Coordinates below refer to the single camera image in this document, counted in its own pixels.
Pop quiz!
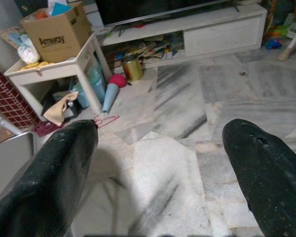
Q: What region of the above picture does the pile of children's books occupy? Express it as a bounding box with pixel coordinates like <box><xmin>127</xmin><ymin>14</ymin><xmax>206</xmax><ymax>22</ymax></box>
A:
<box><xmin>106</xmin><ymin>33</ymin><xmax>185</xmax><ymax>68</ymax></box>

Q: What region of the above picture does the brown cardboard box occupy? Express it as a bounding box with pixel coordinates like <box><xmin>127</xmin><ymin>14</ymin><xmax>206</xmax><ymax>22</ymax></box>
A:
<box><xmin>19</xmin><ymin>1</ymin><xmax>93</xmax><ymax>64</ymax></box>

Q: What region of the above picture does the beige cloth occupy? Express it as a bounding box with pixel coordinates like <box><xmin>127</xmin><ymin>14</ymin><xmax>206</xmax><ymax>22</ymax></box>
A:
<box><xmin>42</xmin><ymin>91</ymin><xmax>79</xmax><ymax>127</ymax></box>

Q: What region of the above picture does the white folding chair grey seat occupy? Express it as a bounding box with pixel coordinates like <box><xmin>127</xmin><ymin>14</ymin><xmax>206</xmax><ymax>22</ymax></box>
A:
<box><xmin>0</xmin><ymin>114</ymin><xmax>38</xmax><ymax>205</ymax></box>

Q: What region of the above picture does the yellow cloth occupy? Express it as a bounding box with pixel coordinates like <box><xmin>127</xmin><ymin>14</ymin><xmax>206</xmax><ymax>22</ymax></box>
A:
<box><xmin>20</xmin><ymin>60</ymin><xmax>55</xmax><ymax>71</ymax></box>

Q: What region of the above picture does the black flat television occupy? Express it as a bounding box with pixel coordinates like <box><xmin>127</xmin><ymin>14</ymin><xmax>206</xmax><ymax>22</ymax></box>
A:
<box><xmin>95</xmin><ymin>0</ymin><xmax>240</xmax><ymax>27</ymax></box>

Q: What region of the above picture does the white leg with wooden foot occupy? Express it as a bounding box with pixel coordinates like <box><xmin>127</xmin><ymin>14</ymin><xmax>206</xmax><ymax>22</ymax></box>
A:
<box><xmin>276</xmin><ymin>24</ymin><xmax>296</xmax><ymax>62</ymax></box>

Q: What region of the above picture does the small white plastic table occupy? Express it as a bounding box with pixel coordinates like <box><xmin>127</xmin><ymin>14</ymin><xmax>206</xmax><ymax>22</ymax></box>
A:
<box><xmin>4</xmin><ymin>32</ymin><xmax>113</xmax><ymax>122</ymax></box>

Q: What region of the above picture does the light blue plastic bottle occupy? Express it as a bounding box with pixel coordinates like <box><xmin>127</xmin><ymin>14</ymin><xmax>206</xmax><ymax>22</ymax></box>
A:
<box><xmin>73</xmin><ymin>61</ymin><xmax>107</xmax><ymax>109</ymax></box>

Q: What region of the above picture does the blue plastic toy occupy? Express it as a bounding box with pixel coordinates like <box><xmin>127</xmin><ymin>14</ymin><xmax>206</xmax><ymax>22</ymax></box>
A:
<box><xmin>264</xmin><ymin>38</ymin><xmax>285</xmax><ymax>50</ymax></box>

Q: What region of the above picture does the gold metal tin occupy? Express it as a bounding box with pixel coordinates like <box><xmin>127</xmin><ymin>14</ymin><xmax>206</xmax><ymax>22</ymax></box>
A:
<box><xmin>120</xmin><ymin>54</ymin><xmax>144</xmax><ymax>82</ymax></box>

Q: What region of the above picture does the white plastic bag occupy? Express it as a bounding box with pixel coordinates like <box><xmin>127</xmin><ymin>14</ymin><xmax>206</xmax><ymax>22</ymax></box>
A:
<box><xmin>17</xmin><ymin>34</ymin><xmax>41</xmax><ymax>65</ymax></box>

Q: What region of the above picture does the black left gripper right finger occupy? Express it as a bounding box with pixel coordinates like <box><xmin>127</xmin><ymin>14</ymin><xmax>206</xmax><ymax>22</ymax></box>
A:
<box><xmin>222</xmin><ymin>118</ymin><xmax>296</xmax><ymax>237</ymax></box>

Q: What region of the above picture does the pink and blue toy microphone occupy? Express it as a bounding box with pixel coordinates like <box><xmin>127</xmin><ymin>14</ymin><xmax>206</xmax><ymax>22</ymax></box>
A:
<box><xmin>102</xmin><ymin>73</ymin><xmax>127</xmax><ymax>115</ymax></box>

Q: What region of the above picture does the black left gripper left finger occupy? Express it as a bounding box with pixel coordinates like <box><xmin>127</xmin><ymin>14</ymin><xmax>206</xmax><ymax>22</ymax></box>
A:
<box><xmin>0</xmin><ymin>119</ymin><xmax>99</xmax><ymax>237</ymax></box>

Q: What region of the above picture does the maroon cloth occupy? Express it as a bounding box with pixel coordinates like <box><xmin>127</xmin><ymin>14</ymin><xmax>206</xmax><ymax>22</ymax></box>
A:
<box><xmin>31</xmin><ymin>121</ymin><xmax>65</xmax><ymax>138</ymax></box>

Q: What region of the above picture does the black box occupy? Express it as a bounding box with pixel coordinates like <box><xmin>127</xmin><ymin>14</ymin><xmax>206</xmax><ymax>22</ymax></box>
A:
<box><xmin>40</xmin><ymin>83</ymin><xmax>82</xmax><ymax>122</ymax></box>

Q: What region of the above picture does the pink wire hanger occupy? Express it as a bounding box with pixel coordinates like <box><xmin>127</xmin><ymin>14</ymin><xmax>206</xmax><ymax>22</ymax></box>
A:
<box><xmin>93</xmin><ymin>115</ymin><xmax>120</xmax><ymax>129</ymax></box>

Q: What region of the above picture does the white tv cabinet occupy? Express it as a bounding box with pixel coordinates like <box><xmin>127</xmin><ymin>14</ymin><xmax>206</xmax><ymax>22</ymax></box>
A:
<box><xmin>83</xmin><ymin>3</ymin><xmax>268</xmax><ymax>70</ymax></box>

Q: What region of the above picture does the blue paper sheet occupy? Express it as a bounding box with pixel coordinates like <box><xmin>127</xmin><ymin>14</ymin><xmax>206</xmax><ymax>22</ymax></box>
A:
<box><xmin>47</xmin><ymin>0</ymin><xmax>74</xmax><ymax>17</ymax></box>

